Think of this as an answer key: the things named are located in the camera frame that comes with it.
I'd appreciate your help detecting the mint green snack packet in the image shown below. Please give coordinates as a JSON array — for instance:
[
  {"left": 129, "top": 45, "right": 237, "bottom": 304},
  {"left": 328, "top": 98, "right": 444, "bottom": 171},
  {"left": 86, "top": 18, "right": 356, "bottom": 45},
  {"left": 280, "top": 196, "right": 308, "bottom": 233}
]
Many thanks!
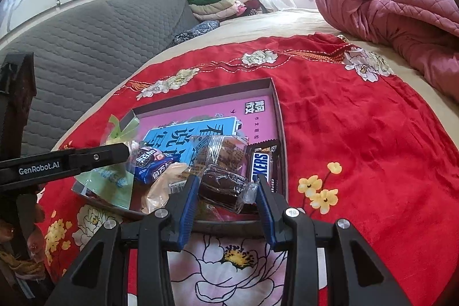
[{"left": 73, "top": 164, "right": 135, "bottom": 211}]

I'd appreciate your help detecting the stack of folded clothes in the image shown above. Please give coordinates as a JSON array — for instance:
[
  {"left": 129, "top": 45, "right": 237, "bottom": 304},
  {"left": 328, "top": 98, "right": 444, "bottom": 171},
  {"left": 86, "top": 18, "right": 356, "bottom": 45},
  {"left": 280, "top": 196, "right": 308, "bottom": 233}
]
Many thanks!
[{"left": 186, "top": 0, "right": 268, "bottom": 22}]

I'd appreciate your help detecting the beige bed sheet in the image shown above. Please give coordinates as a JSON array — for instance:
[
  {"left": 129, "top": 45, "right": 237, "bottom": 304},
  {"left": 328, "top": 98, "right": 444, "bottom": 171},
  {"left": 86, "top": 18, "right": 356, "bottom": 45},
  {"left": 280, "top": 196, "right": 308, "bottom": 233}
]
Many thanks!
[{"left": 50, "top": 7, "right": 459, "bottom": 156}]

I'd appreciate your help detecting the beige snack packet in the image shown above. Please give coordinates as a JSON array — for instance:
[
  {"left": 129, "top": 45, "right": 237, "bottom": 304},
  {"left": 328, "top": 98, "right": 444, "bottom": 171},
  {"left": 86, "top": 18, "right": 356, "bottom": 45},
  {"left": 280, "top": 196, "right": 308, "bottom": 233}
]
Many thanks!
[{"left": 141, "top": 163, "right": 190, "bottom": 215}]

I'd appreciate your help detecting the shallow cardboard box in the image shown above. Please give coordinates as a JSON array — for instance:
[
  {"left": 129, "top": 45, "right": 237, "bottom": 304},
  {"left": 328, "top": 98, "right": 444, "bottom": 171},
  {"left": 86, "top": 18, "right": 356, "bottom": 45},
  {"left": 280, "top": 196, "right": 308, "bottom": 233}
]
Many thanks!
[{"left": 71, "top": 77, "right": 289, "bottom": 240}]

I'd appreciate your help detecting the brown chocolate bar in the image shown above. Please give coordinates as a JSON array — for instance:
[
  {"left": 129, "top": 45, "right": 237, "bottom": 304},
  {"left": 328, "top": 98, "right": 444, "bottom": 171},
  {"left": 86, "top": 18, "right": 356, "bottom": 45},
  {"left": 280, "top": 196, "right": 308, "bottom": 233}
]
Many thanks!
[{"left": 247, "top": 145, "right": 280, "bottom": 194}]

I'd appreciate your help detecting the blue cookie packet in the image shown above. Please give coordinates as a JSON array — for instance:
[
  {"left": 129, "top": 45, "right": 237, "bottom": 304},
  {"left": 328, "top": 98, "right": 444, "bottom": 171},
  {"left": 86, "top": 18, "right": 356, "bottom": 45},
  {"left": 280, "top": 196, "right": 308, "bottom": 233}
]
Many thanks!
[{"left": 131, "top": 145, "right": 182, "bottom": 185}]

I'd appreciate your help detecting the person's left hand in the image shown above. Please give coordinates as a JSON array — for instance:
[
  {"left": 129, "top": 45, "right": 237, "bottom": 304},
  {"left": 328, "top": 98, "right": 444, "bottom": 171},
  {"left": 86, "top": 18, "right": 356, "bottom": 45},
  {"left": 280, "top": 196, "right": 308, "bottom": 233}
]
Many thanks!
[{"left": 27, "top": 232, "right": 46, "bottom": 260}]

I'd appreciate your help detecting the dark brown cake packet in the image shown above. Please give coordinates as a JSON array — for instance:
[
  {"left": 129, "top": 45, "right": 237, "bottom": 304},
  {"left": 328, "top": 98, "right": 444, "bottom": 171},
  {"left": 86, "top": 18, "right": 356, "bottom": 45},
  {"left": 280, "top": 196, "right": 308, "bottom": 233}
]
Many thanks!
[{"left": 195, "top": 164, "right": 259, "bottom": 213}]

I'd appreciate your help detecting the dark patterned cloth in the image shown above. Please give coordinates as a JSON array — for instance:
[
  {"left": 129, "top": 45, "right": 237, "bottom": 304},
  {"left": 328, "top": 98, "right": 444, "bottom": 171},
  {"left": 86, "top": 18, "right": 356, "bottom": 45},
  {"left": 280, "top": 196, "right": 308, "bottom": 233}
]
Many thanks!
[{"left": 173, "top": 20, "right": 220, "bottom": 46}]

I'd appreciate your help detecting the grey quilted headboard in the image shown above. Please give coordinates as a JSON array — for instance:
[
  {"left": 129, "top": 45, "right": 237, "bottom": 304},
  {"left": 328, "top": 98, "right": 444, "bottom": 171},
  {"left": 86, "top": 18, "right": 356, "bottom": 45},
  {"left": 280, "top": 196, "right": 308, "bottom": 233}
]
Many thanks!
[{"left": 0, "top": 0, "right": 196, "bottom": 156}]

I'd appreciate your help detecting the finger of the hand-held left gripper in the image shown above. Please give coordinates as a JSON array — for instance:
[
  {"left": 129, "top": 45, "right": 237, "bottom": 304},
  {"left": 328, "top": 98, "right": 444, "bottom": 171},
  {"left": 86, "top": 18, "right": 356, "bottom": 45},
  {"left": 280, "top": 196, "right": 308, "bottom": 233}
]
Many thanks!
[{"left": 70, "top": 143, "right": 130, "bottom": 172}]

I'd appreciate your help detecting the pink quilt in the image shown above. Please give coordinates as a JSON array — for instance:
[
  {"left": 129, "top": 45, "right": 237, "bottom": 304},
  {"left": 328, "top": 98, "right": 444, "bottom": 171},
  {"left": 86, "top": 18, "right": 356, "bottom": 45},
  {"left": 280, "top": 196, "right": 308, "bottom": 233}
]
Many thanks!
[{"left": 314, "top": 0, "right": 459, "bottom": 102}]

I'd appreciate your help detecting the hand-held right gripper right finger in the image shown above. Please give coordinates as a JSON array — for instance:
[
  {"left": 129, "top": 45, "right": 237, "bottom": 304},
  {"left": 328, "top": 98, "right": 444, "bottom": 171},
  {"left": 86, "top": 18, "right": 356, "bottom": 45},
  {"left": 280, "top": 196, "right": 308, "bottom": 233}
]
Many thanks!
[{"left": 255, "top": 176, "right": 413, "bottom": 306}]

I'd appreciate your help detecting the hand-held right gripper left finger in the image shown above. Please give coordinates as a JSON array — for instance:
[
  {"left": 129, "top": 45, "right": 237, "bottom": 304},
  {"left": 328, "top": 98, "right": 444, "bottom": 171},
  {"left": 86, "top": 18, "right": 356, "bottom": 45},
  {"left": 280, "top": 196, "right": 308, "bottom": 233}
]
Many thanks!
[{"left": 45, "top": 175, "right": 201, "bottom": 306}]

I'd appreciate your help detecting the red floral blanket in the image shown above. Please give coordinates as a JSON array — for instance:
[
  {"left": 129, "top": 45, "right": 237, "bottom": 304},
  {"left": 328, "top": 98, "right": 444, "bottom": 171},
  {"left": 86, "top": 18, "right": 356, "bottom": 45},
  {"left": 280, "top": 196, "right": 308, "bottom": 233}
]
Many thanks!
[{"left": 36, "top": 34, "right": 459, "bottom": 306}]

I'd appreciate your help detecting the clear brown snack packet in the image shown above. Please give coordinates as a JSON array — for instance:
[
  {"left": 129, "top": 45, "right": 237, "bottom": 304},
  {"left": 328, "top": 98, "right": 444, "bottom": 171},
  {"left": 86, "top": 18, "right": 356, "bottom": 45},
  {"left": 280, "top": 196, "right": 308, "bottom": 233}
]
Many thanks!
[{"left": 186, "top": 134, "right": 250, "bottom": 178}]

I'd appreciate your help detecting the clear green wrapper snack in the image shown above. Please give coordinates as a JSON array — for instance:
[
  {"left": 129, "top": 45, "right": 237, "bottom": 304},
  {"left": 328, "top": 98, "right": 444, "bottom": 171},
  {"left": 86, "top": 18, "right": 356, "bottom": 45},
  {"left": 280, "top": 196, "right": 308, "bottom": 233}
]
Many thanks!
[{"left": 100, "top": 114, "right": 140, "bottom": 149}]

